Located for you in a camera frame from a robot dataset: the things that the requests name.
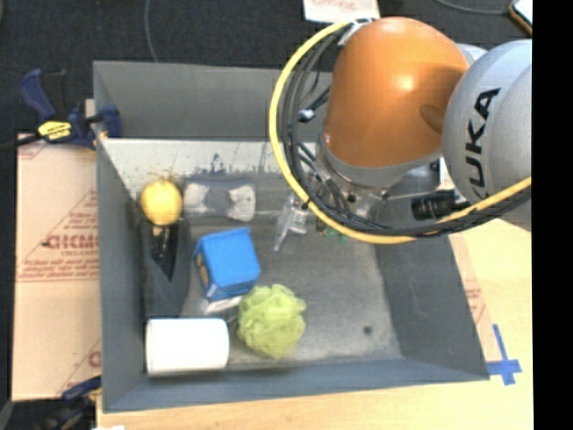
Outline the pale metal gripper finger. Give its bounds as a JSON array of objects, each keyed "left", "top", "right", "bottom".
[
  {"left": 273, "top": 218, "right": 310, "bottom": 254},
  {"left": 279, "top": 194, "right": 311, "bottom": 226}
]

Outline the blue box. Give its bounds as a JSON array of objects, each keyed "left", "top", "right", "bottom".
[{"left": 192, "top": 227, "right": 262, "bottom": 302}]

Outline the grey metal bin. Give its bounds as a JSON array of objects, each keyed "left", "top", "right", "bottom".
[{"left": 92, "top": 60, "right": 491, "bottom": 414}]

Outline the green mesh bath sponge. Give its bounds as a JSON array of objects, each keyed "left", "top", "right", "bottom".
[{"left": 235, "top": 283, "right": 308, "bottom": 360}]

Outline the yellow lemon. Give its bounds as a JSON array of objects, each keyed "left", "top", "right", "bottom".
[{"left": 140, "top": 178, "right": 184, "bottom": 227}]

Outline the white cup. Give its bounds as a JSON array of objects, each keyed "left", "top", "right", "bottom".
[{"left": 144, "top": 316, "right": 231, "bottom": 376}]

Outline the black cylinder on white bracket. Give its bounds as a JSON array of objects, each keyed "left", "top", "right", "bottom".
[{"left": 410, "top": 158, "right": 472, "bottom": 222}]

